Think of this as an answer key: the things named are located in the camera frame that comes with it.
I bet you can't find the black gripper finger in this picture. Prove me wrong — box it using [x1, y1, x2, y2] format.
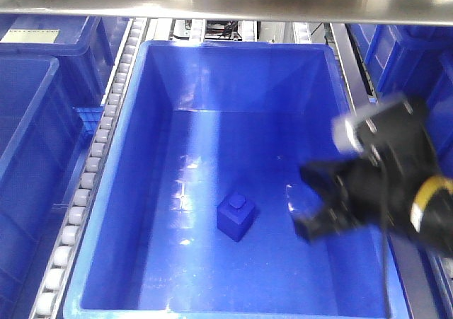
[292, 207, 354, 242]
[299, 161, 350, 201]

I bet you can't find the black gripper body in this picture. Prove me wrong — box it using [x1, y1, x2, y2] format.
[332, 98, 442, 234]

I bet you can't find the blue plastic block part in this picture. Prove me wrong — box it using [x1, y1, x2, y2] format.
[217, 192, 257, 242]

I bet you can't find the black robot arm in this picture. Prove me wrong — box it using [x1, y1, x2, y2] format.
[292, 98, 452, 256]

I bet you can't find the blue bin right rear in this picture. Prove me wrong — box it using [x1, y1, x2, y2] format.
[348, 23, 452, 98]

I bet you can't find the large blue centre bin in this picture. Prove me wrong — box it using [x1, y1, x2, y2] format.
[62, 40, 412, 319]

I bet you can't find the blue bin left rear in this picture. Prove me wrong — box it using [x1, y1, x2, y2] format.
[1, 14, 127, 107]

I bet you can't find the left white roller track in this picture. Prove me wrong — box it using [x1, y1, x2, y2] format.
[29, 18, 155, 318]

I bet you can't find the blue bin left front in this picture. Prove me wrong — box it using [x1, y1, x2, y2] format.
[1, 54, 82, 318]

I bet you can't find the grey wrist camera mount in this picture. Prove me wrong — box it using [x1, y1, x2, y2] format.
[331, 94, 408, 153]

